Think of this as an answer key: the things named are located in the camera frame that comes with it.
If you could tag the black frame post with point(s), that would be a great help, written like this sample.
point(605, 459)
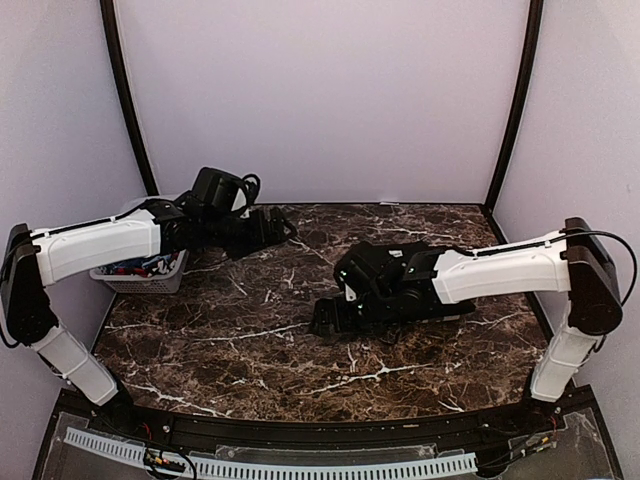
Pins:
point(124, 92)
point(516, 111)

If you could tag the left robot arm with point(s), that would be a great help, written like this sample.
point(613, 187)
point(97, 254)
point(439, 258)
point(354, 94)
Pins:
point(217, 211)

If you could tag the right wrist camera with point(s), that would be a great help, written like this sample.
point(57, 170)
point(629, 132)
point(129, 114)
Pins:
point(350, 294)

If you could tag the right black frame post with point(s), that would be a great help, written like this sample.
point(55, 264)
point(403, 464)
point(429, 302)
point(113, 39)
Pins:
point(516, 111)

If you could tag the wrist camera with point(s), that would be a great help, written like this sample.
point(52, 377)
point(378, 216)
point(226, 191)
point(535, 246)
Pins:
point(350, 294)
point(248, 190)

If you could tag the black front rail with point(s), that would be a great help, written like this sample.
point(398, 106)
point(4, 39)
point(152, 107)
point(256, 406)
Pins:
point(482, 428)

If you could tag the grey plastic laundry basket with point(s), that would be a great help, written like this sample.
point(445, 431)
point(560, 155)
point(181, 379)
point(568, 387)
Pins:
point(133, 237)

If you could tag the blue clothes in basket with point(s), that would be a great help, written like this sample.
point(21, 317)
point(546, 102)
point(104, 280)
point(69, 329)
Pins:
point(142, 267)

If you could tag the left black frame post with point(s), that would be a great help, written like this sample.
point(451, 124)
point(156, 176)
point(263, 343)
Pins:
point(124, 92)

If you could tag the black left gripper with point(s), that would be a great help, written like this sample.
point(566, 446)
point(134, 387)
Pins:
point(261, 238)

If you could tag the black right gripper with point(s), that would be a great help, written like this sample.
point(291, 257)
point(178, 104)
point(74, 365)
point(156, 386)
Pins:
point(323, 315)

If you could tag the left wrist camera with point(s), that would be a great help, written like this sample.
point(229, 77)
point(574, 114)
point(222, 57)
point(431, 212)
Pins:
point(248, 190)

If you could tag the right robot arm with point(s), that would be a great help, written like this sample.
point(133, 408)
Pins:
point(571, 260)

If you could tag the black long sleeve shirt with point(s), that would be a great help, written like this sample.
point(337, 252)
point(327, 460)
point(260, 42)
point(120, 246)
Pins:
point(395, 284)

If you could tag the white slotted cable duct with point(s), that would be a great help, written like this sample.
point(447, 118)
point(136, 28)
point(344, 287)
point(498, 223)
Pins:
point(242, 463)

